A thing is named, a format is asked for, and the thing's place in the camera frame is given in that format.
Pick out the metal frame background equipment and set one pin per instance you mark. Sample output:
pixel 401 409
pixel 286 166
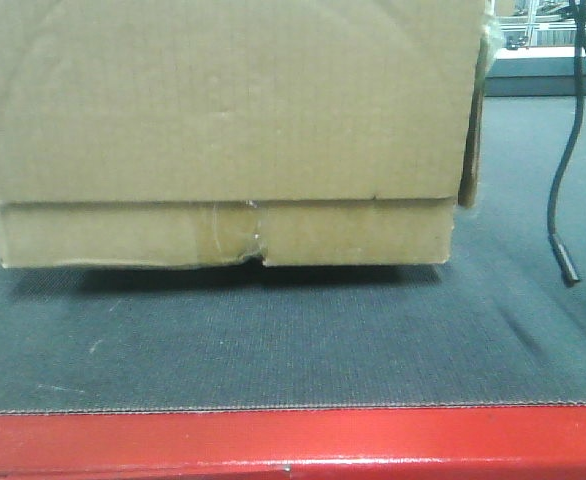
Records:
pixel 536 24

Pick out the red conveyor frame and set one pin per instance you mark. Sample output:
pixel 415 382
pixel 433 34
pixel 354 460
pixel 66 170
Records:
pixel 531 442

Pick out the brown cardboard carton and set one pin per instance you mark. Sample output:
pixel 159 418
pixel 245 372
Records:
pixel 186 134

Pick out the dark grey conveyor belt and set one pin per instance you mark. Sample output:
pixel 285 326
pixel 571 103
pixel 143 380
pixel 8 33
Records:
pixel 493 326

